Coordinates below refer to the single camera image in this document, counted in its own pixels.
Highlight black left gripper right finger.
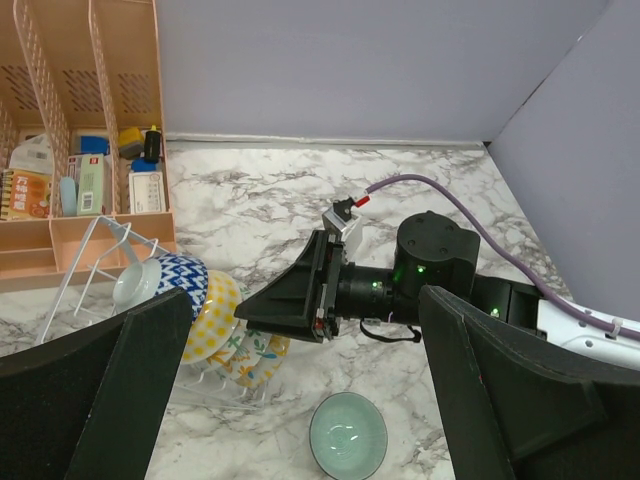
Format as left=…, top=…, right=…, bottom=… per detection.
left=419, top=286, right=639, bottom=479

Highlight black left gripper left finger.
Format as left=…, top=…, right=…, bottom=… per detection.
left=1, top=288, right=192, bottom=479

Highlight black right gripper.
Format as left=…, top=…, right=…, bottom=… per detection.
left=235, top=230, right=398, bottom=342

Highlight white bowl orange flower green leaves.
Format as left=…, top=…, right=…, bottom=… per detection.
left=217, top=329, right=271, bottom=381

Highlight yellow sun pattern bowl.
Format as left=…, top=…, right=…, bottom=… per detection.
left=181, top=270, right=242, bottom=365

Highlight white orange flower small bowl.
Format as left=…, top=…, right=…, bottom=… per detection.
left=206, top=321, right=256, bottom=370

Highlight red patterned ceramic bowl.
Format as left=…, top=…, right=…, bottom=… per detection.
left=112, top=253, right=209, bottom=323

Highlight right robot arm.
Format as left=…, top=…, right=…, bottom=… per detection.
left=235, top=206, right=639, bottom=370

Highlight light teal ceramic bowl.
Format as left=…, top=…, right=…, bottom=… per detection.
left=309, top=392, right=388, bottom=480

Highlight white stationery box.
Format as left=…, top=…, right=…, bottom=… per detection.
left=129, top=171, right=166, bottom=214

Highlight blue item behind white box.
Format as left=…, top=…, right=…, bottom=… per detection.
left=131, top=158, right=162, bottom=173

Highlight green stationery box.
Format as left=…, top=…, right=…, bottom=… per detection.
left=77, top=154, right=111, bottom=216

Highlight black marker eraser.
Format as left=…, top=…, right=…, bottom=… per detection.
left=143, top=125, right=162, bottom=163

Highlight spiral orange notebook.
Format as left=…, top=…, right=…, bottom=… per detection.
left=1, top=168, right=52, bottom=221

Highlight light blue plastic item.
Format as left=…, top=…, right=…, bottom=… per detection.
left=59, top=176, right=77, bottom=217

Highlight yellow grey eraser block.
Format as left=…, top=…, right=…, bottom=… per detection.
left=118, top=127, right=145, bottom=159

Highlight white red small box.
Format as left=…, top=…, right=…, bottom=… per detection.
left=66, top=154, right=104, bottom=183

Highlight peach plastic file organizer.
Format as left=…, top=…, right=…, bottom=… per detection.
left=1, top=1, right=176, bottom=292

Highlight blue grey eraser block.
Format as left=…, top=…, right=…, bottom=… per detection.
left=73, top=135, right=110, bottom=155

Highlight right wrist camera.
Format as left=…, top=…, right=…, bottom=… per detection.
left=322, top=198, right=363, bottom=260

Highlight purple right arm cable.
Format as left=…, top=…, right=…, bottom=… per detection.
left=355, top=173, right=640, bottom=343

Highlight white wire dish rack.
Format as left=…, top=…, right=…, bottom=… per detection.
left=35, top=216, right=287, bottom=410

